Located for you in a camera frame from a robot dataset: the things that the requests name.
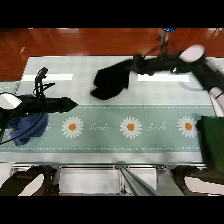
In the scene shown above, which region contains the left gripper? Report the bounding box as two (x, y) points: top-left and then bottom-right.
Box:
(41, 96), (80, 114)

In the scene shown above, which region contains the black garment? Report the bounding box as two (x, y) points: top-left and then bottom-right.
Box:
(89, 59), (134, 101)

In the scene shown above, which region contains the blue garment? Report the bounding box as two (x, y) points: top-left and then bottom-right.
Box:
(7, 94), (50, 147)

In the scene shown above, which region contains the green garment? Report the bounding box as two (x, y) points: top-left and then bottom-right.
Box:
(195, 115), (224, 174)

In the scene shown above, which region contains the black cable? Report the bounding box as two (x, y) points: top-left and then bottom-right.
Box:
(0, 111), (48, 146)

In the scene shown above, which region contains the silver frame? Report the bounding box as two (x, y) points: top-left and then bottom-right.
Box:
(9, 162), (208, 197)

